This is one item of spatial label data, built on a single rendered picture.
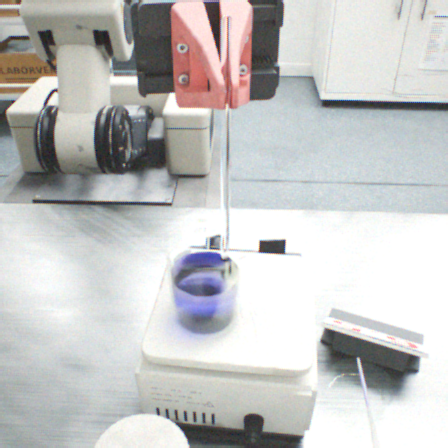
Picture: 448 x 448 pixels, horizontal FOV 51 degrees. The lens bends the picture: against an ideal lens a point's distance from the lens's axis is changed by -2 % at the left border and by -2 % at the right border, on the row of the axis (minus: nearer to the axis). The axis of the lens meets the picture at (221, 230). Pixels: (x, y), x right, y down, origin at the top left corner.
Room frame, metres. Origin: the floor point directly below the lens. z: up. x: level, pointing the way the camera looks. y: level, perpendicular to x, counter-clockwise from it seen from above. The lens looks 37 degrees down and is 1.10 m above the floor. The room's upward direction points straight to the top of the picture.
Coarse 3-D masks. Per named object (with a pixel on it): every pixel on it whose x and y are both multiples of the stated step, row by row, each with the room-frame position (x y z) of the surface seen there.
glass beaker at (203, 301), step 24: (192, 216) 0.27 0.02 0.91; (216, 216) 0.27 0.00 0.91; (168, 240) 0.25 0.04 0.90; (192, 240) 0.26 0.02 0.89; (216, 240) 0.26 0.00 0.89; (240, 240) 0.25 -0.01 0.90; (168, 264) 0.23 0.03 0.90; (240, 264) 0.23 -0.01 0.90; (192, 288) 0.22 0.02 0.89; (216, 288) 0.22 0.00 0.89; (240, 288) 0.23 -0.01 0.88; (192, 312) 0.22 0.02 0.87; (216, 312) 0.22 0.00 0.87; (192, 336) 0.22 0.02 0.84; (216, 336) 0.22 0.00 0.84
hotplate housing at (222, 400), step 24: (312, 288) 0.29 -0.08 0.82; (312, 312) 0.27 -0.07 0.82; (144, 360) 0.22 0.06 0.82; (144, 384) 0.20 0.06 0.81; (168, 384) 0.20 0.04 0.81; (192, 384) 0.20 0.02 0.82; (216, 384) 0.20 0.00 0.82; (240, 384) 0.20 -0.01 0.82; (264, 384) 0.20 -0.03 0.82; (288, 384) 0.20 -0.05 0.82; (312, 384) 0.20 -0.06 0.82; (144, 408) 0.21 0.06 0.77; (168, 408) 0.20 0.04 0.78; (192, 408) 0.20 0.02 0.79; (216, 408) 0.20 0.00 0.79; (240, 408) 0.20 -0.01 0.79; (264, 408) 0.19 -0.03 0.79; (288, 408) 0.19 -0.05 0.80; (312, 408) 0.19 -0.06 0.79; (264, 432) 0.20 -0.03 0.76; (288, 432) 0.19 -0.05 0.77
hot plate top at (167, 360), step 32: (256, 256) 0.31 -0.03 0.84; (288, 256) 0.31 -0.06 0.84; (160, 288) 0.27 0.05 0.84; (256, 288) 0.27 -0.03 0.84; (288, 288) 0.27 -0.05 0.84; (160, 320) 0.24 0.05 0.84; (256, 320) 0.24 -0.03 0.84; (288, 320) 0.24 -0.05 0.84; (160, 352) 0.21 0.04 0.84; (192, 352) 0.21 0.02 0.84; (224, 352) 0.21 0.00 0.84; (256, 352) 0.21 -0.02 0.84; (288, 352) 0.21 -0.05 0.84
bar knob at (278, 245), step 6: (264, 240) 0.36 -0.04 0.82; (270, 240) 0.36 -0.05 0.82; (276, 240) 0.36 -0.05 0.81; (282, 240) 0.37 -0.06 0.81; (264, 246) 0.35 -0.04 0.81; (270, 246) 0.36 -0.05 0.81; (276, 246) 0.36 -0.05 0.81; (282, 246) 0.36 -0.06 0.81; (258, 252) 0.36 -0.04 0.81; (264, 252) 0.35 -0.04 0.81; (270, 252) 0.35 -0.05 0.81; (276, 252) 0.36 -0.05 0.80; (282, 252) 0.36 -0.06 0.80
